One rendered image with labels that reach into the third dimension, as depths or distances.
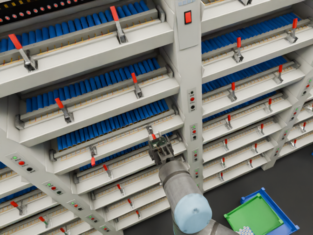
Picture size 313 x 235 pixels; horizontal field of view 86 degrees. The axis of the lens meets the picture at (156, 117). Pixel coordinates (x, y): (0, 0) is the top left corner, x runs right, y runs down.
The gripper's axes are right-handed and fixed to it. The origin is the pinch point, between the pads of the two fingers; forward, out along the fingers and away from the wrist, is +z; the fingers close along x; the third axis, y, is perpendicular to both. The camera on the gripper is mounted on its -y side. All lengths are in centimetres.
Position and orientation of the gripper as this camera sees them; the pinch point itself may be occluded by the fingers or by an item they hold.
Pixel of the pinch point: (154, 138)
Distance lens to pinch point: 71.9
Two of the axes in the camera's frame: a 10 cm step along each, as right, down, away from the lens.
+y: -2.3, -8.1, -5.4
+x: -9.3, 3.5, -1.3
